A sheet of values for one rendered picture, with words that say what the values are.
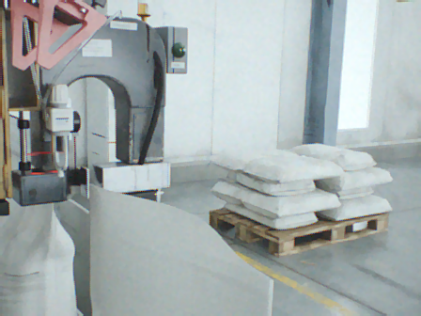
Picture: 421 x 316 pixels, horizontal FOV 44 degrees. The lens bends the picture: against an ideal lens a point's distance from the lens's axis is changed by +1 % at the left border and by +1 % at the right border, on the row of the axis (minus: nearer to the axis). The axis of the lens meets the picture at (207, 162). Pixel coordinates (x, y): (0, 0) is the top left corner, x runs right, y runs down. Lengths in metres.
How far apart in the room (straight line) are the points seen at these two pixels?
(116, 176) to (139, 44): 0.25
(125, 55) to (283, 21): 5.64
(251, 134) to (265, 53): 0.97
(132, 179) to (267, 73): 5.46
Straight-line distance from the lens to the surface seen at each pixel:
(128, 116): 1.01
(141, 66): 1.00
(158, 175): 1.04
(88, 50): 0.96
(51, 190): 0.96
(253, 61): 6.28
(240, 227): 3.91
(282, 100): 6.60
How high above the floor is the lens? 1.25
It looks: 10 degrees down
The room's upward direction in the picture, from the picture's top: 2 degrees clockwise
